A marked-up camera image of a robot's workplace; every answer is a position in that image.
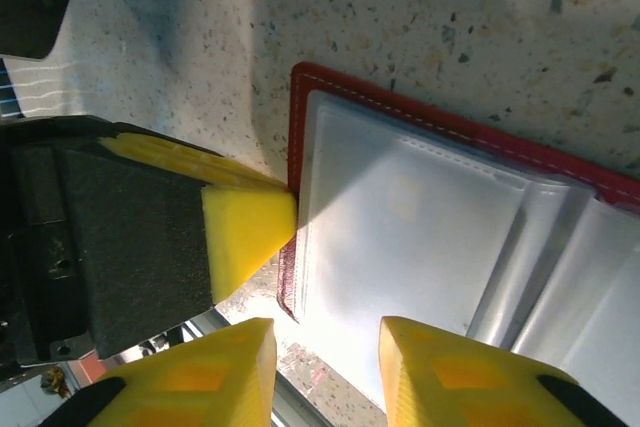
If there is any aluminium front frame rail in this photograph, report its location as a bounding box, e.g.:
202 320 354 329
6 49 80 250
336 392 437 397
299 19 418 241
177 307 326 427

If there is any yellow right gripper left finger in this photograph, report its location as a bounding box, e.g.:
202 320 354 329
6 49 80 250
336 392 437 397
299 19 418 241
64 316 278 427

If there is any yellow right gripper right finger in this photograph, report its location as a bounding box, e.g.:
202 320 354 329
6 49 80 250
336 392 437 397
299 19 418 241
378 315 629 427

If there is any red leather card holder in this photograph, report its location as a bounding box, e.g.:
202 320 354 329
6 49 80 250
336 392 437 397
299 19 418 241
276 61 640 427

